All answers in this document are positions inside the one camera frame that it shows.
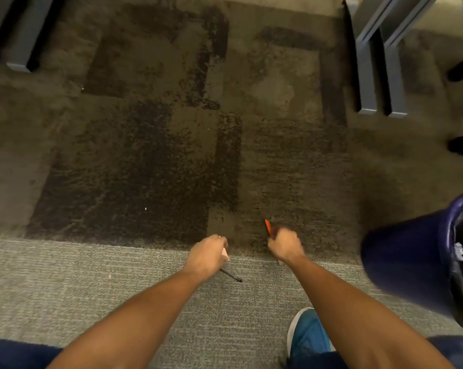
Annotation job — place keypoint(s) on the person's left hand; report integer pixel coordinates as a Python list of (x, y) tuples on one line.
[(204, 257)]

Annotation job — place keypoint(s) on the person's right hand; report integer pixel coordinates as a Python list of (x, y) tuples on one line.
[(287, 245)]

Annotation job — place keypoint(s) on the person's left fingers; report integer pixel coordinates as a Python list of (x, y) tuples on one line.
[(222, 245)]

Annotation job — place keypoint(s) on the person's right fingers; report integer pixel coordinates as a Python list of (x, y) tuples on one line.
[(273, 240)]

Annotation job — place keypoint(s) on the orange pen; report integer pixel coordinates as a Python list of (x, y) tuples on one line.
[(268, 226)]

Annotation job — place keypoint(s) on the black pen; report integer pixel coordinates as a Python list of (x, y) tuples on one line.
[(233, 277)]

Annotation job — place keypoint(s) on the person's right forearm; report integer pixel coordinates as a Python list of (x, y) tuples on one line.
[(354, 315)]

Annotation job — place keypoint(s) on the person's left forearm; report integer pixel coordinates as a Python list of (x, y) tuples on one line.
[(139, 322)]

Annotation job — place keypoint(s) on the blue sports shoe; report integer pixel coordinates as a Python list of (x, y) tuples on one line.
[(310, 336)]

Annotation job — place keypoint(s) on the blue waste bin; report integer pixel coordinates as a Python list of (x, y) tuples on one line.
[(404, 261)]

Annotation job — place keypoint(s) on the crumpled white paper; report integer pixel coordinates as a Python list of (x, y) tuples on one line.
[(459, 251)]

